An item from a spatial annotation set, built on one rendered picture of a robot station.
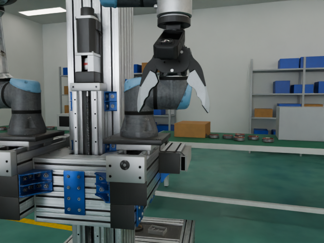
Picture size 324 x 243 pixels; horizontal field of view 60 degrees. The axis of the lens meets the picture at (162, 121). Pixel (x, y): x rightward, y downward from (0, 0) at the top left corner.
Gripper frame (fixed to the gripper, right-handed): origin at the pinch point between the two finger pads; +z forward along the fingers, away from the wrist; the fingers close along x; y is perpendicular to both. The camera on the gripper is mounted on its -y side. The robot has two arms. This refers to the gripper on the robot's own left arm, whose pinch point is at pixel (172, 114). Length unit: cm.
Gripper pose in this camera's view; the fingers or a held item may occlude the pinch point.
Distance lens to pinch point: 59.6
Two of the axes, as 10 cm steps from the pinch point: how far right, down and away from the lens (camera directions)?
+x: -9.9, -0.1, 1.7
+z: 0.0, 10.0, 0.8
